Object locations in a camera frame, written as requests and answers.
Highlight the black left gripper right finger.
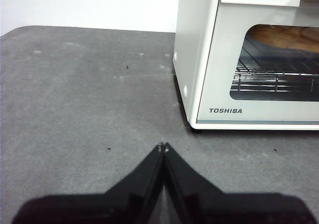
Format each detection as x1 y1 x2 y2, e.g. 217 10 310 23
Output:
164 142 319 224

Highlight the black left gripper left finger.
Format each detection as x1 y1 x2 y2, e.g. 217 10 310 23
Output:
11 142 165 224

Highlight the yellow corn cob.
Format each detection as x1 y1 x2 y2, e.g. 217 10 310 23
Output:
250 24 319 54

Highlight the cream Toshiba toaster oven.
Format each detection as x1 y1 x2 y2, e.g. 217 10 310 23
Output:
172 0 319 133

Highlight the metal wire oven rack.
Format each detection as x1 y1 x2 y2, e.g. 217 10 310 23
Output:
229 38 319 97

